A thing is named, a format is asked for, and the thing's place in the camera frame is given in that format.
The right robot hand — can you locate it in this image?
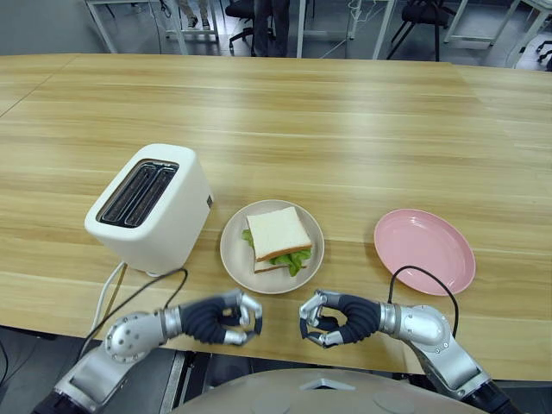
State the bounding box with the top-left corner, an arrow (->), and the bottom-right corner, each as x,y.
298,289 -> 383,350

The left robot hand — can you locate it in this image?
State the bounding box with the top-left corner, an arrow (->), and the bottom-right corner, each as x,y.
178,289 -> 264,348

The beige plate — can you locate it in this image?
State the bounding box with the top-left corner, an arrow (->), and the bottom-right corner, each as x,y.
219,198 -> 326,296

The bread slice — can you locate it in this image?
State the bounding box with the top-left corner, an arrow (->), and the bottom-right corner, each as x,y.
246,206 -> 314,262
253,257 -> 309,276

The robot body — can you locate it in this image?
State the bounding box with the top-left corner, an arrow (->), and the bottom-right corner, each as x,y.
171,367 -> 480,414

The green lettuce leaf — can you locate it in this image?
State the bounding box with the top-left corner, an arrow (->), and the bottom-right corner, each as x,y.
241,229 -> 313,278

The pink plate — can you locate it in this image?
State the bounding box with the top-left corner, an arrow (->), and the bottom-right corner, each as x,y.
373,208 -> 477,298

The cream toaster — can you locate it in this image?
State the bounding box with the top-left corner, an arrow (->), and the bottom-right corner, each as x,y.
84,143 -> 215,278

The person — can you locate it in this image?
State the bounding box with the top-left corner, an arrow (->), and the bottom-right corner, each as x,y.
178,0 -> 212,32
251,0 -> 291,58

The black office chair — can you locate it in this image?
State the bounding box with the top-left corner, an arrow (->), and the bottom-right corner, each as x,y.
224,0 -> 278,53
385,0 -> 457,62

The black cable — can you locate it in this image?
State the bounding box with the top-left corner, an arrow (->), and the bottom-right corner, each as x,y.
388,265 -> 460,338
78,267 -> 190,360

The white cord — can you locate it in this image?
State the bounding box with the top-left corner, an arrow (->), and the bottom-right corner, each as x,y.
93,261 -> 127,334

